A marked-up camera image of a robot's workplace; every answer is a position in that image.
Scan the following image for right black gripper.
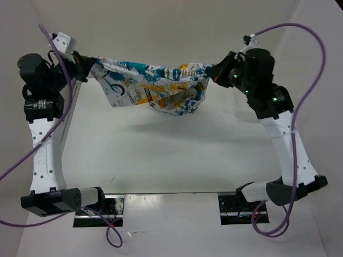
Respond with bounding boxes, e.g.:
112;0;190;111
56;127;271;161
207;50;255;95

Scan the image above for white perforated plastic basket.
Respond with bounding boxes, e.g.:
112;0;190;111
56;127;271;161
232;88;258;123

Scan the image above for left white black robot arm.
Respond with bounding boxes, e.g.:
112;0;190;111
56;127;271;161
17;52;107;217

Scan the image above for purple cable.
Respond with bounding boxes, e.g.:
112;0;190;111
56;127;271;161
251;22;327;238
0;23;123;247

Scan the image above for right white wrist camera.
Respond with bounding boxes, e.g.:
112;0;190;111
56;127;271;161
241;34;259;52

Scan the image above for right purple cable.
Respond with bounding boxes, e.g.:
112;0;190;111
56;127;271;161
251;22;327;238

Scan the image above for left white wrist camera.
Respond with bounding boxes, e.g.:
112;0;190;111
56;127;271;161
53;32;77;54

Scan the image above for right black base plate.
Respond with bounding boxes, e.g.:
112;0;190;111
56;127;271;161
218;192;269;225

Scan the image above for white teal yellow patterned shorts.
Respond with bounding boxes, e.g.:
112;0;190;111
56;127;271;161
91;58;212;116

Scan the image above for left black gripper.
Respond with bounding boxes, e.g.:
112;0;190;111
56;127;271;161
47;49;96;92

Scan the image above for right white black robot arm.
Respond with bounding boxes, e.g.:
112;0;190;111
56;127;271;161
208;48;328;210

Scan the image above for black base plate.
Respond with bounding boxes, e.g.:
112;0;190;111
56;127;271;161
218;192;269;225
73;194;125;228

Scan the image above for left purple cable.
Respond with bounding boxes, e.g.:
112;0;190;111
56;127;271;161
0;23;123;247

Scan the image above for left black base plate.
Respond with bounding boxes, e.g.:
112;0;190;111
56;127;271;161
73;194;125;228

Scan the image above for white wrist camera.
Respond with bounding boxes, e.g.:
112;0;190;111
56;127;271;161
241;34;259;52
53;32;77;54

